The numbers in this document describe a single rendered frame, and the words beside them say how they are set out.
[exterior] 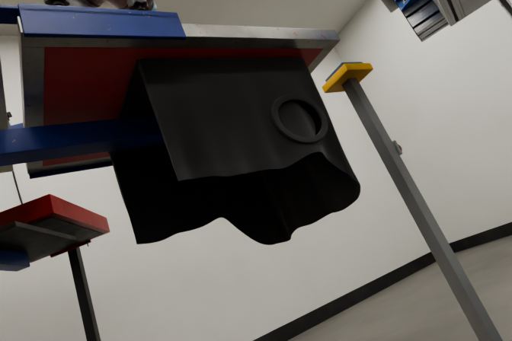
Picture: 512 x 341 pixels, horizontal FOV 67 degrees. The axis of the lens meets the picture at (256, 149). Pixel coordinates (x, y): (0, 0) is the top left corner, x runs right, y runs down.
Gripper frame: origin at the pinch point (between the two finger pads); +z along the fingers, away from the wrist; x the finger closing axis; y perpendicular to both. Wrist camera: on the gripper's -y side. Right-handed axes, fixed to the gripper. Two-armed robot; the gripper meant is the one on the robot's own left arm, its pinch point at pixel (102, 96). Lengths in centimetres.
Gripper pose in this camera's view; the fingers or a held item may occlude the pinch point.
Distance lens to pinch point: 109.4
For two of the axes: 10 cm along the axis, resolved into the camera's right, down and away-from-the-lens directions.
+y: 4.4, -4.7, -7.7
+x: 8.2, -1.4, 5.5
